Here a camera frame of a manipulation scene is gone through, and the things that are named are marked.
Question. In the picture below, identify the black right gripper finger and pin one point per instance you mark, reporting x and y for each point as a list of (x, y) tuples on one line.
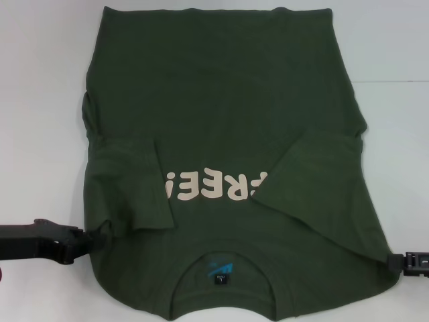
[(397, 260), (415, 270)]

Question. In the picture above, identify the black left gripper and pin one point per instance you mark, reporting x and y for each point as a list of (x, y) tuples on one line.
[(30, 241)]

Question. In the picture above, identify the dark green printed t-shirt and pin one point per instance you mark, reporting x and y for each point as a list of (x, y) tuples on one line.
[(214, 100)]

